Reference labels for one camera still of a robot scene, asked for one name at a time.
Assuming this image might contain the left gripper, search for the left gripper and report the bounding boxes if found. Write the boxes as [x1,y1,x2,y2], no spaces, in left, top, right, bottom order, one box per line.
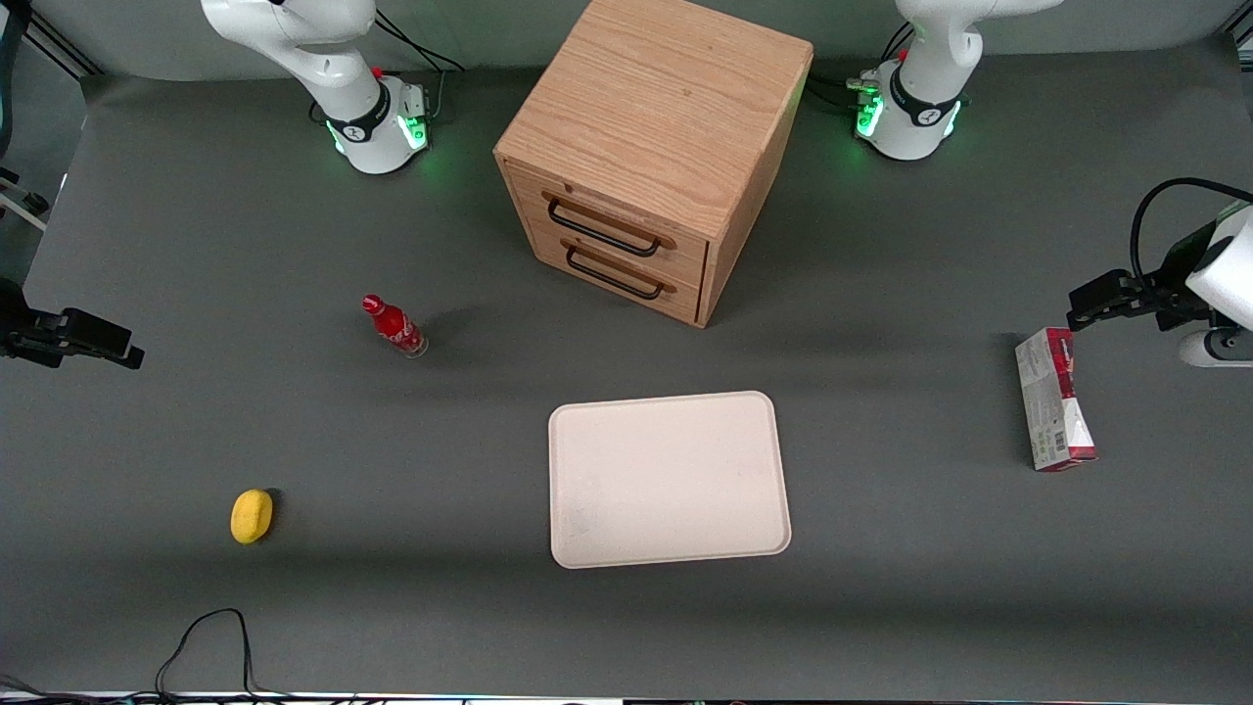
[1066,204,1253,332]

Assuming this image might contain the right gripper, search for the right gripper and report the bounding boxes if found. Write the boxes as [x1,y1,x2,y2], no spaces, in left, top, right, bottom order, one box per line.
[0,277,146,371]

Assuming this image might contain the red cookie box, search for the red cookie box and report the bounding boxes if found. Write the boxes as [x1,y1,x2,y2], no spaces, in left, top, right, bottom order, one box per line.
[1014,327,1099,473]

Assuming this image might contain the beige plastic tray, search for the beige plastic tray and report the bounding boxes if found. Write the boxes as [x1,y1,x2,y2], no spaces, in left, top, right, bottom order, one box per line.
[547,391,792,570]

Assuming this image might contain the white and black clamp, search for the white and black clamp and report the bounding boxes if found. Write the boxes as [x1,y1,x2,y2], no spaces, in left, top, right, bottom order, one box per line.
[0,166,50,233]

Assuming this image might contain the yellow lemon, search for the yellow lemon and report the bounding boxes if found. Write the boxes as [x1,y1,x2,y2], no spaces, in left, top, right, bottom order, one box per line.
[230,489,275,545]

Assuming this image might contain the red cola bottle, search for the red cola bottle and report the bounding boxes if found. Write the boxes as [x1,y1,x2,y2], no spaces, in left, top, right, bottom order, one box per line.
[361,293,430,359]

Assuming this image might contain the wooden drawer front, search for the wooden drawer front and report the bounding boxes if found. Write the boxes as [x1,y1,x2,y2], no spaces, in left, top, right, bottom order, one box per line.
[529,223,704,325]
[501,160,710,287]

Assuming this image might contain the wooden drawer cabinet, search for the wooden drawer cabinet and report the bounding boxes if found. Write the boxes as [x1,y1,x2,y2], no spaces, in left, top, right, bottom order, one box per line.
[493,0,815,329]

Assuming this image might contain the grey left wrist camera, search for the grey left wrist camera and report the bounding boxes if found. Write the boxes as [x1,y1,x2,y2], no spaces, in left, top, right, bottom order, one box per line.
[1179,331,1253,369]

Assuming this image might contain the black frame bar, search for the black frame bar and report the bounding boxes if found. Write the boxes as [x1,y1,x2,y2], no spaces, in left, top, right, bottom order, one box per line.
[22,8,105,79]

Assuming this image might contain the black looped cable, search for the black looped cable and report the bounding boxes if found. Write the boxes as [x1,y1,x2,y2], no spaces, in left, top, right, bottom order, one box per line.
[155,608,263,702]

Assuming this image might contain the black left arm base cables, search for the black left arm base cables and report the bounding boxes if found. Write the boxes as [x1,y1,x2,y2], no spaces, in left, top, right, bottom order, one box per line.
[807,23,917,111]

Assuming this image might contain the black arm base cables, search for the black arm base cables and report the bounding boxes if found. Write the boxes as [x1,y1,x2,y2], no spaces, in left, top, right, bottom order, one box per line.
[807,23,917,111]
[375,10,467,124]

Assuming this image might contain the thin cable bundle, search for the thin cable bundle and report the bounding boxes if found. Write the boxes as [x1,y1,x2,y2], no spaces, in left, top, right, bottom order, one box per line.
[0,674,158,705]

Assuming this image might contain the black right arm base cables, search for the black right arm base cables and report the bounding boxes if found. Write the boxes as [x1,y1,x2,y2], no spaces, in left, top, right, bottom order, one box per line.
[375,10,467,124]

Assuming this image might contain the black wire drawer handle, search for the black wire drawer handle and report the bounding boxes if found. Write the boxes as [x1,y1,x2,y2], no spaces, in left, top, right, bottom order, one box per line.
[541,191,677,259]
[562,239,677,302]

